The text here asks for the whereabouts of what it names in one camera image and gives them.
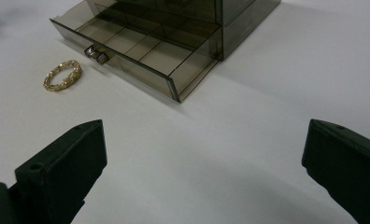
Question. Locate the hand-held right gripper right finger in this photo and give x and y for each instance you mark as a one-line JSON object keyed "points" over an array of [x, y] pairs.
{"points": [[345, 161]]}

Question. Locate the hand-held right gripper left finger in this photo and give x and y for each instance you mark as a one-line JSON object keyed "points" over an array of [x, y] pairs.
{"points": [[61, 168]]}

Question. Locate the smoky transparent acrylic drawer box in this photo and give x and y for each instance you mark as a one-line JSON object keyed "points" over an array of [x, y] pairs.
{"points": [[223, 21]]}

